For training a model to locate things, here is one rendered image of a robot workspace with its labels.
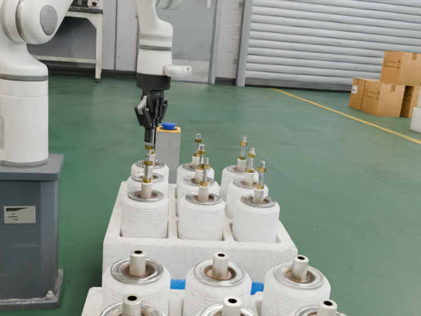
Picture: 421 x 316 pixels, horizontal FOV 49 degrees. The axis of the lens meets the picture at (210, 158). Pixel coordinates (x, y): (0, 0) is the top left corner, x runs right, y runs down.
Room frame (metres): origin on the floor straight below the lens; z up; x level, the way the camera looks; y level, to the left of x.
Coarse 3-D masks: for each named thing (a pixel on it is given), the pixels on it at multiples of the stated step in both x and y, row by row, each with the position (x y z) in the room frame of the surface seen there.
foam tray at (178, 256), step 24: (120, 192) 1.12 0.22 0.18; (168, 192) 1.15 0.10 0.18; (120, 216) 0.96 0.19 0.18; (168, 216) 0.98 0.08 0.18; (120, 240) 0.84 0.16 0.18; (144, 240) 0.85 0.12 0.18; (168, 240) 0.86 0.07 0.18; (192, 240) 0.87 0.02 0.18; (288, 240) 0.91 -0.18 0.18; (168, 264) 0.84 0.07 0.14; (192, 264) 0.85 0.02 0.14; (240, 264) 0.86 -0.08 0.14; (264, 264) 0.86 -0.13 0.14
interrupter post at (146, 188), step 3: (141, 183) 0.91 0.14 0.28; (144, 183) 0.90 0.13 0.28; (147, 183) 0.90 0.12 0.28; (150, 183) 0.91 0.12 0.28; (141, 186) 0.91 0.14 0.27; (144, 186) 0.90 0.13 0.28; (147, 186) 0.90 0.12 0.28; (150, 186) 0.91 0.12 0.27; (141, 189) 0.90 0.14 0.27; (144, 189) 0.90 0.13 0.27; (147, 189) 0.90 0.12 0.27; (150, 189) 0.91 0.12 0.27; (141, 192) 0.90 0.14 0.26; (144, 192) 0.90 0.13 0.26; (147, 192) 0.90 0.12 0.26; (150, 192) 0.91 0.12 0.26; (141, 195) 0.90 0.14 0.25; (144, 195) 0.90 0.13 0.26; (147, 195) 0.90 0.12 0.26; (150, 195) 0.91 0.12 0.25
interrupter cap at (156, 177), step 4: (140, 172) 1.06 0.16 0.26; (132, 176) 1.02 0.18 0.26; (136, 176) 1.03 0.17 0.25; (140, 176) 1.03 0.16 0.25; (156, 176) 1.04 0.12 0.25; (160, 176) 1.04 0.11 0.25; (136, 180) 1.00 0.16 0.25; (140, 180) 1.00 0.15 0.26; (152, 180) 1.01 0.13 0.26; (156, 180) 1.01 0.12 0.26; (160, 180) 1.01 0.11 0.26
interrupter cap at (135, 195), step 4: (128, 192) 0.91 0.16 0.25; (132, 192) 0.92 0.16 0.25; (136, 192) 0.92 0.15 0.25; (140, 192) 0.92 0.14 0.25; (152, 192) 0.93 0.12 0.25; (156, 192) 0.93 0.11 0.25; (160, 192) 0.93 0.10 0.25; (128, 196) 0.89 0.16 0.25; (132, 196) 0.89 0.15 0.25; (136, 196) 0.90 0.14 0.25; (140, 196) 0.90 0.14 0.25; (152, 196) 0.91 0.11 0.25; (156, 196) 0.91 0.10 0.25; (160, 196) 0.91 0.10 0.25; (136, 200) 0.88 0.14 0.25; (140, 200) 0.87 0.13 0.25; (144, 200) 0.87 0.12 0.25; (148, 200) 0.88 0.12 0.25; (152, 200) 0.88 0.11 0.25; (156, 200) 0.88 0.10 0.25; (160, 200) 0.89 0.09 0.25
